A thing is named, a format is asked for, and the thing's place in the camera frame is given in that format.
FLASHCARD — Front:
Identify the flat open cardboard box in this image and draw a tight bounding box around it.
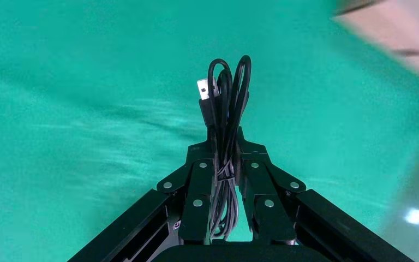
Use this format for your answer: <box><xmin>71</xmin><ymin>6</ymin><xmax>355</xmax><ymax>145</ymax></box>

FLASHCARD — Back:
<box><xmin>333</xmin><ymin>0</ymin><xmax>419</xmax><ymax>85</ymax></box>

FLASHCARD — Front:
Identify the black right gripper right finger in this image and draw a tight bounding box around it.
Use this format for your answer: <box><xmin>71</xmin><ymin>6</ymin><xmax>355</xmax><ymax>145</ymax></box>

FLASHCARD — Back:
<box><xmin>235</xmin><ymin>126</ymin><xmax>307</xmax><ymax>243</ymax></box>

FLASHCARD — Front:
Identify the thin black USB cable bundle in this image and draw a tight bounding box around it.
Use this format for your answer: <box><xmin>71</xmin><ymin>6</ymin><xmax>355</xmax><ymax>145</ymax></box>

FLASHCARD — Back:
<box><xmin>196</xmin><ymin>55</ymin><xmax>253</xmax><ymax>241</ymax></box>

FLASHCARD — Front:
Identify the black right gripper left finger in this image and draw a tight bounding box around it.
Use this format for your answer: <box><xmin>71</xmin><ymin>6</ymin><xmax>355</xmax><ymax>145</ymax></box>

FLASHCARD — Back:
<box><xmin>156</xmin><ymin>126</ymin><xmax>217</xmax><ymax>243</ymax></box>

